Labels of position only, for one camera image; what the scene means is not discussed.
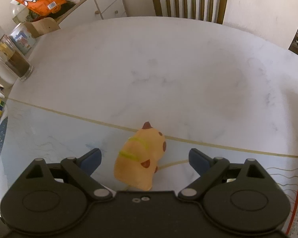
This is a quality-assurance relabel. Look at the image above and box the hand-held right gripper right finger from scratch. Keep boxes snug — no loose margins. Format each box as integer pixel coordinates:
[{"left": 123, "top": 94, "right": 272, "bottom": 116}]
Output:
[{"left": 178, "top": 148, "right": 272, "bottom": 200}]

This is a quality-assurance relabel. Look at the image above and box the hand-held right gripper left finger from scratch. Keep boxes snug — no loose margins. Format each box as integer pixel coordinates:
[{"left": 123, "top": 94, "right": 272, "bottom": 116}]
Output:
[{"left": 18, "top": 148, "right": 114, "bottom": 200}]

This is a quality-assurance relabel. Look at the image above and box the yellow plush toy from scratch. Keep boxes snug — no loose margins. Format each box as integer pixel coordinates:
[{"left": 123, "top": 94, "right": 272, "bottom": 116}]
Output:
[{"left": 113, "top": 121, "right": 167, "bottom": 191}]

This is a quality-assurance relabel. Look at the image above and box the white marble desktop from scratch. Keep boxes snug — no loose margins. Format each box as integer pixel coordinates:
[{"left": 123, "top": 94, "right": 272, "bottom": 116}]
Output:
[{"left": 0, "top": 16, "right": 298, "bottom": 228}]

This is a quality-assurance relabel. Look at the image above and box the glass of dark drink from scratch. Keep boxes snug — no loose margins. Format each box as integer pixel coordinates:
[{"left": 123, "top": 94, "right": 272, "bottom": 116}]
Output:
[{"left": 0, "top": 35, "right": 34, "bottom": 82}]

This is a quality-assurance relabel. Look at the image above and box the printed tin can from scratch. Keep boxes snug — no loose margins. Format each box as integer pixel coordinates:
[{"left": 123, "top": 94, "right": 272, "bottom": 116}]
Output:
[{"left": 9, "top": 23, "right": 36, "bottom": 55}]

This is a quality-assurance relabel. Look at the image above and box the light wooden stand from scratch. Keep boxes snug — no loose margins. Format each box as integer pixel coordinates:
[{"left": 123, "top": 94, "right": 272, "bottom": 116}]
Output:
[{"left": 23, "top": 17, "right": 60, "bottom": 38}]

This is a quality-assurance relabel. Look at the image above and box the white sideboard with wooden top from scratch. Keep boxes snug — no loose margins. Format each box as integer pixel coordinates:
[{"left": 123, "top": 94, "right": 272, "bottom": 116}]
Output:
[{"left": 53, "top": 0, "right": 127, "bottom": 29}]

